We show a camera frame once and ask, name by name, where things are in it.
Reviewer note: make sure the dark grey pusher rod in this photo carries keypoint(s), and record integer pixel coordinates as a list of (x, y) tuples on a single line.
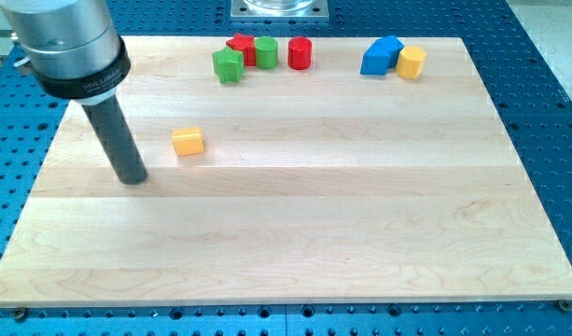
[(115, 137)]

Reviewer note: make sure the yellow heart block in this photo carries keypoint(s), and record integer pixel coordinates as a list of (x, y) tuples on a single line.
[(187, 141)]

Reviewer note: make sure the yellow hexagon block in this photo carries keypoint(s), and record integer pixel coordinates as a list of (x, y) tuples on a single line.
[(411, 61)]

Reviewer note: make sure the green star block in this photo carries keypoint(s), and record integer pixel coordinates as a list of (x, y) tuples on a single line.
[(228, 65)]

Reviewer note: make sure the red star block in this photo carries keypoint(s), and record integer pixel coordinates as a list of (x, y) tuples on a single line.
[(246, 45)]

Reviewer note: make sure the green cylinder block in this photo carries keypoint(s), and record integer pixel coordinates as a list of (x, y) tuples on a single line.
[(266, 49)]

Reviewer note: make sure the red cylinder block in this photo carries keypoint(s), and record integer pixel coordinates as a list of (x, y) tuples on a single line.
[(299, 54)]

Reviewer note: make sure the light wooden board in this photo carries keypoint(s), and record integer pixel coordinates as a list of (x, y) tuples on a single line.
[(315, 186)]

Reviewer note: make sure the blue cube block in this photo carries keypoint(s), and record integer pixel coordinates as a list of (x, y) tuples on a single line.
[(375, 61)]

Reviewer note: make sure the blue pentagon block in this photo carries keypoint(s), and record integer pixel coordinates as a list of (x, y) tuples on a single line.
[(390, 46)]

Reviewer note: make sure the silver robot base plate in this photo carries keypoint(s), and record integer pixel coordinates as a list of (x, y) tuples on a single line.
[(279, 10)]

